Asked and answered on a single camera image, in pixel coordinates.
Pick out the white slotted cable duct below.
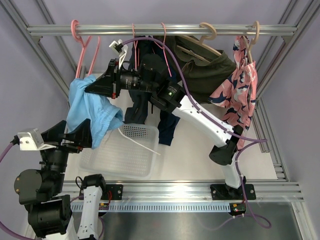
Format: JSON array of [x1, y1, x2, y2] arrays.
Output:
[[69, 201, 231, 211]]

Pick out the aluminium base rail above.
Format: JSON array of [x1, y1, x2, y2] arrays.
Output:
[[59, 180, 305, 203]]

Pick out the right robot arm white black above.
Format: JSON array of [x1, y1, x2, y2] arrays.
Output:
[[85, 54, 245, 200]]

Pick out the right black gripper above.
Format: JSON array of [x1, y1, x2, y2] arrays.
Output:
[[86, 59, 156, 100]]

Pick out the dark navy shorts with zipper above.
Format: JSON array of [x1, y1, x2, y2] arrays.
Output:
[[124, 40, 152, 124]]

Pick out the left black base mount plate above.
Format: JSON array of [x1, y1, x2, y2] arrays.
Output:
[[101, 184, 123, 201]]

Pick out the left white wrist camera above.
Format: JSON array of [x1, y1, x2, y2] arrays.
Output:
[[17, 128, 58, 151]]

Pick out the aluminium hanging rail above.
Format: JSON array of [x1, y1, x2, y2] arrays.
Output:
[[26, 23, 298, 37]]

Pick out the pink patterned shorts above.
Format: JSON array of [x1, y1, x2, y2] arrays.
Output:
[[208, 36, 258, 137]]

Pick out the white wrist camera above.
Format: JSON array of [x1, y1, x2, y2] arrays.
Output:
[[109, 39, 128, 69], [17, 128, 58, 151]]

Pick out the wooden hanger with olive shorts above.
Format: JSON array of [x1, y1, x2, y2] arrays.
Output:
[[176, 22, 222, 63]]

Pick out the navy drawstring shorts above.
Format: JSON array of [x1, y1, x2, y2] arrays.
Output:
[[149, 41, 180, 146]]

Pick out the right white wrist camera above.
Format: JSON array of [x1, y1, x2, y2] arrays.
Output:
[[109, 39, 128, 69]]

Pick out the white plastic basket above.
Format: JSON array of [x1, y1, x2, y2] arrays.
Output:
[[78, 124, 160, 180]]

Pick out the thick pink plastic hanger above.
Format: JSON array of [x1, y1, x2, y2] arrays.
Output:
[[70, 19, 101, 79]]

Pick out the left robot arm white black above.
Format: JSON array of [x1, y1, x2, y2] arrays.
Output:
[[14, 118, 108, 240]]

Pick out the light blue shorts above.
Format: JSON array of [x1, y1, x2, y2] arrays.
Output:
[[66, 74, 124, 149]]

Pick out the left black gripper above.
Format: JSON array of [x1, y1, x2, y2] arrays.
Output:
[[37, 117, 92, 194]]

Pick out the olive green shorts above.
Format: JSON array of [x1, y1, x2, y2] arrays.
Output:
[[154, 35, 236, 104]]

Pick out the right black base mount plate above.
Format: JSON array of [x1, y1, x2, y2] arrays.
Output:
[[210, 183, 257, 200]]

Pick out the thin pink wire hanger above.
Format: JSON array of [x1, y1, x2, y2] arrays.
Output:
[[153, 22, 174, 78], [132, 23, 140, 71]]

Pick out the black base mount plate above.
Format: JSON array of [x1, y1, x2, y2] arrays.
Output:
[[101, 184, 123, 201], [210, 183, 257, 200]]

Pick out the wooden hanger with pink shorts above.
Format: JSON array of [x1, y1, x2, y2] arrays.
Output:
[[242, 20, 260, 64]]

